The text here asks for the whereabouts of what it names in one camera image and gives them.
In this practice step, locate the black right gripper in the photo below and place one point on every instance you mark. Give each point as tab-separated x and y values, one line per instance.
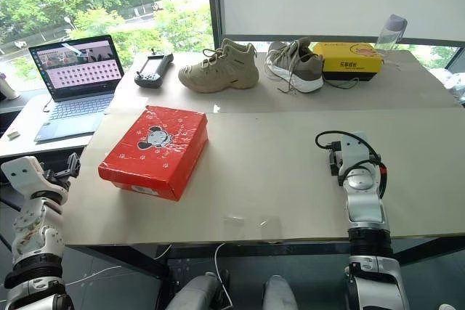
335	165

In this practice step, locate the grey rounded shape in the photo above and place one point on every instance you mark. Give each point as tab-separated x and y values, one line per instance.
279	293
194	293

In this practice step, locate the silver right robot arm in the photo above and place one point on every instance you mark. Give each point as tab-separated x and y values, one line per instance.
367	215

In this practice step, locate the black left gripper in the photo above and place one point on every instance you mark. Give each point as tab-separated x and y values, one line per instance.
58	179

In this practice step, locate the yellow and black box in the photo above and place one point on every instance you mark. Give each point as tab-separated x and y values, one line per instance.
348	57

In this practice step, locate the open blue-grey laptop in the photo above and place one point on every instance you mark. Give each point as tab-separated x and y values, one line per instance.
78	70

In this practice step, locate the red shoe box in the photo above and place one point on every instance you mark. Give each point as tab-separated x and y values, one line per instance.
160	150

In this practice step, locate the grey sneaker with white sole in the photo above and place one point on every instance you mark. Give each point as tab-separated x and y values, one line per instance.
303	70

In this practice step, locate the small white block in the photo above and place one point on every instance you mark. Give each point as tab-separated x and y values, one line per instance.
13	134

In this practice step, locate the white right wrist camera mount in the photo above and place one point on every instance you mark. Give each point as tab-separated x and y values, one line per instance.
354	152

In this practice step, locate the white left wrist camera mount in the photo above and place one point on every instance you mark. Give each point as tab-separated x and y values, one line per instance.
22	175

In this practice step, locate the white rounded object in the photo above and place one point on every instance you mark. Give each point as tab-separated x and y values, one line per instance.
7	88

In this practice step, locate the black metal table frame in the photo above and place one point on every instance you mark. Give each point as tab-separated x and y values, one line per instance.
145	263

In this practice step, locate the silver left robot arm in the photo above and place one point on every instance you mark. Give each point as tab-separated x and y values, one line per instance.
32	237

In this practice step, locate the black handheld remote controller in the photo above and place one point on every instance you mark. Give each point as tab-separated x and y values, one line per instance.
154	68

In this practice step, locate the clear bottle with purple cap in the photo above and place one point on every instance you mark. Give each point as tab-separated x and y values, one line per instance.
390	32

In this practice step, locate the dark window frame post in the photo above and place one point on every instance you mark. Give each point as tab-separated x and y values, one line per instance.
215	1

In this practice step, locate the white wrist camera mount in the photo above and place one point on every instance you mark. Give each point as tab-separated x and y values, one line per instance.
22	175
354	152

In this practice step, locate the white side table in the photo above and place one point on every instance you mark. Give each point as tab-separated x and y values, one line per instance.
25	125

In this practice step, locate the beige high-top sneaker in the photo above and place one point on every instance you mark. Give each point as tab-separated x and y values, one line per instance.
221	72

